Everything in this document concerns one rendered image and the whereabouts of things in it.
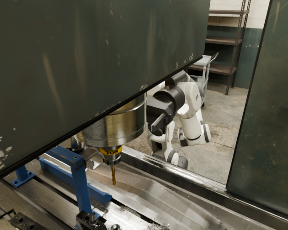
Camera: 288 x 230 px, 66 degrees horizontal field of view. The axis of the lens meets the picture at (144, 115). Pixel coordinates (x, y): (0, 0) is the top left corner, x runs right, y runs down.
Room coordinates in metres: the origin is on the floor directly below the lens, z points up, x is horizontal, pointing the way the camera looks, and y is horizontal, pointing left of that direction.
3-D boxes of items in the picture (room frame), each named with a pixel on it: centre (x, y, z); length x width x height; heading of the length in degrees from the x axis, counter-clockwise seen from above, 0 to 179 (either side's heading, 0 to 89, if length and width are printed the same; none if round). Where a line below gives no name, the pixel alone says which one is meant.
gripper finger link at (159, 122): (0.50, -0.04, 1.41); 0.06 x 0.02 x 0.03; 147
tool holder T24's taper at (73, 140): (0.66, 0.24, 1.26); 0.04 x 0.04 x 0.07
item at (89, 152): (0.63, 0.20, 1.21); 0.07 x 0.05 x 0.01; 148
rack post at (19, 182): (0.82, 0.60, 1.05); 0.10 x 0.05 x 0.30; 148
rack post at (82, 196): (0.59, 0.23, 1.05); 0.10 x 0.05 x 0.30; 148
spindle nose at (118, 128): (0.41, 0.07, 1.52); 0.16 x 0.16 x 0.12
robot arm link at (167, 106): (0.60, -0.05, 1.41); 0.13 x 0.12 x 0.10; 57
